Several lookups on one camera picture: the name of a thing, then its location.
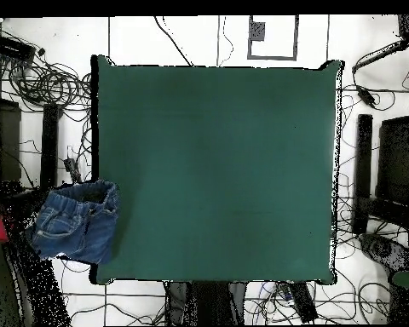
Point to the black power adapter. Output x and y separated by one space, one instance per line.
366 96

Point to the black floor bar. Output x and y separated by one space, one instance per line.
303 303

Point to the black network switch box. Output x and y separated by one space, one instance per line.
12 47

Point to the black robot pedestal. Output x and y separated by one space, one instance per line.
204 303

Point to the dark green table cloth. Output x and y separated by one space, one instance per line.
208 170

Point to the grey stand foot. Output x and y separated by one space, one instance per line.
381 250

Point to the blue denim jeans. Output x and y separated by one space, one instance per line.
75 231

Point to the black power strip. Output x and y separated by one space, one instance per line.
71 168

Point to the black rod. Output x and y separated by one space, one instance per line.
381 54

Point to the black metal frame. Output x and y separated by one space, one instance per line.
363 153
49 143

